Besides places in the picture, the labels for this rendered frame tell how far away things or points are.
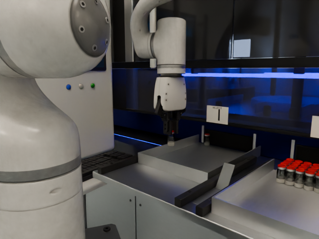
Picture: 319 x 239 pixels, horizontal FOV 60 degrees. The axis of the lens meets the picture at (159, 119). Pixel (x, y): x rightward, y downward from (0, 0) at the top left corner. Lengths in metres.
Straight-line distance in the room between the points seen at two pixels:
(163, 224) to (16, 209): 0.98
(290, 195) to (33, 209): 0.57
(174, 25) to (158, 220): 0.86
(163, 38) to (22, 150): 0.55
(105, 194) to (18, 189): 1.23
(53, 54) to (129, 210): 1.21
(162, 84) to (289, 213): 0.45
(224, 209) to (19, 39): 0.47
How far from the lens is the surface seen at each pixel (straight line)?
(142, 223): 1.41
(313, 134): 0.87
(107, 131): 1.27
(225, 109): 0.96
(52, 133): 0.35
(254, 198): 0.69
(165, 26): 0.80
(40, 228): 0.39
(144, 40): 0.83
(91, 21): 0.32
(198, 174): 0.74
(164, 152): 0.97
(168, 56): 0.79
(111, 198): 1.54
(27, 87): 0.43
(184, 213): 0.62
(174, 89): 0.80
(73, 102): 1.13
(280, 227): 0.55
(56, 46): 0.30
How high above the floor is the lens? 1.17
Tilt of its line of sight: 10 degrees down
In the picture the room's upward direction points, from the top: straight up
